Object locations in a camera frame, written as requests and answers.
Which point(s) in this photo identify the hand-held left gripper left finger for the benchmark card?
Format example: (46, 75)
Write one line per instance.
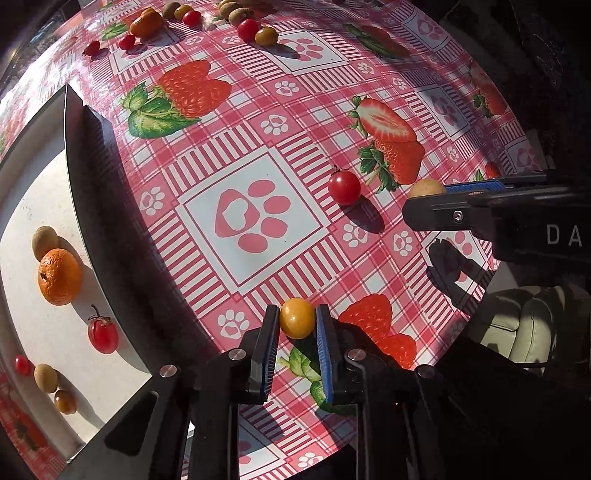
(270, 360)

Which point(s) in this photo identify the red checked strawberry tablecloth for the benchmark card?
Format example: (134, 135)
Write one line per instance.
(286, 138)

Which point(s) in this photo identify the yellow cherry tomato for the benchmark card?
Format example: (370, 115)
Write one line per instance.
(266, 35)
(297, 318)
(65, 401)

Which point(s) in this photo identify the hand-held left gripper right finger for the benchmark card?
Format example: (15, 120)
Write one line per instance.
(324, 357)

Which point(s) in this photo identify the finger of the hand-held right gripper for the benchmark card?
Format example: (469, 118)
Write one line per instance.
(485, 186)
(438, 214)

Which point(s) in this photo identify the beige cushioned seat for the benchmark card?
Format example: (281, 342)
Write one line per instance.
(521, 323)

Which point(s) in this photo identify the white tray with dark rim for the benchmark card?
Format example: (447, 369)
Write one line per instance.
(46, 332)

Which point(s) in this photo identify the mandarin orange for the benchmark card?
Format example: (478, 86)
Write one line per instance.
(59, 276)
(145, 22)

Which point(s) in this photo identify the red cherry tomato with stem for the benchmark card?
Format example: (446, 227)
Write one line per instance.
(102, 336)

